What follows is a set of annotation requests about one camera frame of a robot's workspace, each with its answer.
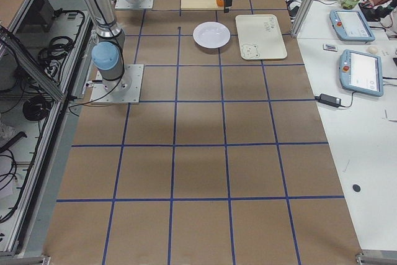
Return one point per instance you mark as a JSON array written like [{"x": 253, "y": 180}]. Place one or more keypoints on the orange fruit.
[{"x": 220, "y": 3}]

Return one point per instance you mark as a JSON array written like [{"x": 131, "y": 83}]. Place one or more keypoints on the white round plate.
[{"x": 211, "y": 35}]

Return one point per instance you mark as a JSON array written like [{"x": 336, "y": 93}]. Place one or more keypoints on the cream tray with bear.
[{"x": 260, "y": 37}]

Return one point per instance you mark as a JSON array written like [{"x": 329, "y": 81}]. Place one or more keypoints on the small white card box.
[{"x": 330, "y": 47}]

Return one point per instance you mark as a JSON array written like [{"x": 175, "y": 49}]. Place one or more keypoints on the upper blue teach pendant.
[{"x": 351, "y": 26}]

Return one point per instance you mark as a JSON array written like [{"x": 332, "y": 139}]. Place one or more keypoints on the blue teach pendant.
[
  {"x": 351, "y": 26},
  {"x": 361, "y": 72}
]

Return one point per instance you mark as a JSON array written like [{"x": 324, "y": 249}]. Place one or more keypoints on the black power adapter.
[{"x": 328, "y": 100}]

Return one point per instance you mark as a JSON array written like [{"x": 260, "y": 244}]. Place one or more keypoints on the lower blue teach pendant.
[{"x": 361, "y": 72}]

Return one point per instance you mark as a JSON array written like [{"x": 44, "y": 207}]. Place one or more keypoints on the small cream ball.
[{"x": 372, "y": 49}]

